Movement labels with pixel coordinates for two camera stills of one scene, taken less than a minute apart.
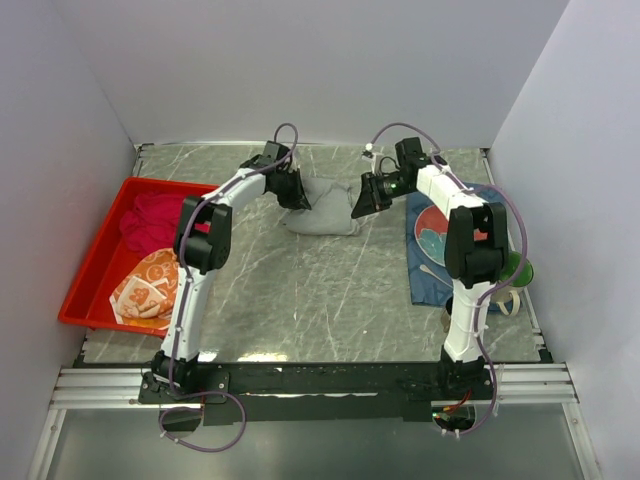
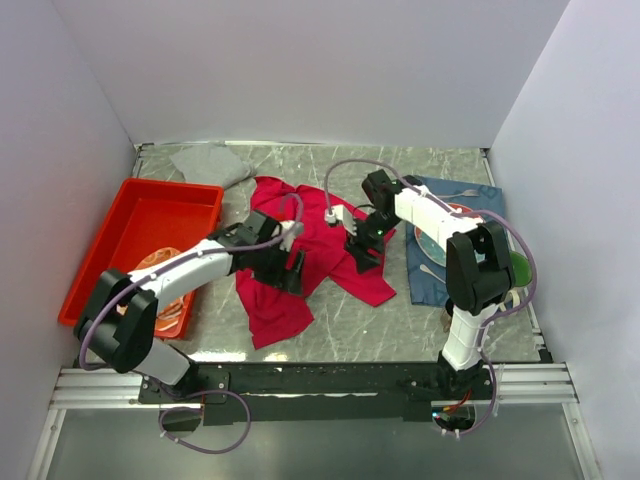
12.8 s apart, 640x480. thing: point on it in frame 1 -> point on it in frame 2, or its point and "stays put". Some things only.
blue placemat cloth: [430, 284] stays put
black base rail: [258, 392] stays put
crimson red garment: [153, 224] -> [273, 311]
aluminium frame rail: [508, 385] stays put
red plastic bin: [111, 259] stays put
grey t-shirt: [331, 207] -> [214, 164]
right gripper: [370, 199] -> [361, 246]
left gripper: [296, 199] -> [292, 277]
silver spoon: [428, 270] stays put
